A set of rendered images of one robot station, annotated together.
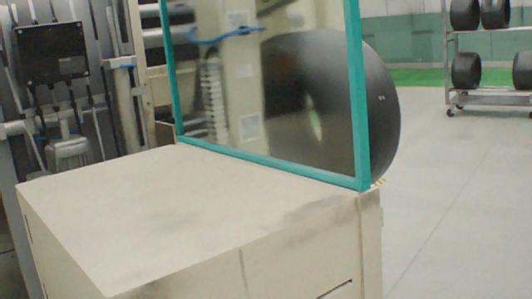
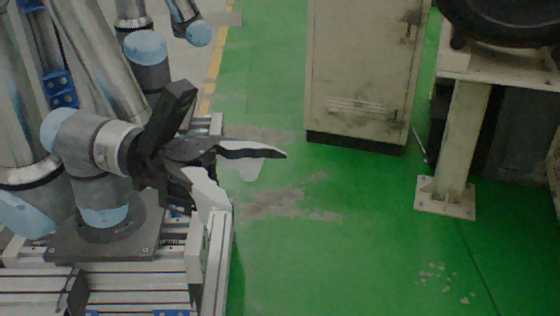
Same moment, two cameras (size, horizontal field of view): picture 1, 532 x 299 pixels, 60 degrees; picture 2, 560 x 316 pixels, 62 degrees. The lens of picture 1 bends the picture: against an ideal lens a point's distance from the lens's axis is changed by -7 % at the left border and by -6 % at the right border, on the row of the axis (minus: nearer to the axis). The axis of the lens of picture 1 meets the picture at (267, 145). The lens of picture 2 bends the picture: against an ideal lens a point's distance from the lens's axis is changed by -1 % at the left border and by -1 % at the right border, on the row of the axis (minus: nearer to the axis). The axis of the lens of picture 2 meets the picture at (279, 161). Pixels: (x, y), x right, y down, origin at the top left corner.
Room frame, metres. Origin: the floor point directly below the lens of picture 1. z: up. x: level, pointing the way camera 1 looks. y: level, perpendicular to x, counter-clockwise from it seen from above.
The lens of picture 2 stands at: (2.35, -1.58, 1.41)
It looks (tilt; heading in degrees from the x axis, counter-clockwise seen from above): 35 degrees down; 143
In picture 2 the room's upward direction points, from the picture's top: straight up
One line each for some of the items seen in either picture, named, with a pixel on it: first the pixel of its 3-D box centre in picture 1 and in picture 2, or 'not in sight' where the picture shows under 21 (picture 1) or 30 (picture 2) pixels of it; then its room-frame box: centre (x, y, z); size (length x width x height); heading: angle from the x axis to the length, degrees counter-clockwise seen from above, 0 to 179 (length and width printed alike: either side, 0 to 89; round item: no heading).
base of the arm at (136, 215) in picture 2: not in sight; (106, 201); (1.51, -1.42, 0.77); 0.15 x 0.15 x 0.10
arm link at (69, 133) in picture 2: not in sight; (83, 139); (1.70, -1.46, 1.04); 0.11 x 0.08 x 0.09; 28
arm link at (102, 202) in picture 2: not in sight; (106, 184); (1.70, -1.45, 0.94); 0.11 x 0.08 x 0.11; 118
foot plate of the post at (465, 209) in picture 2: not in sight; (445, 194); (1.42, 0.08, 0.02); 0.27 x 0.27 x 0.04; 36
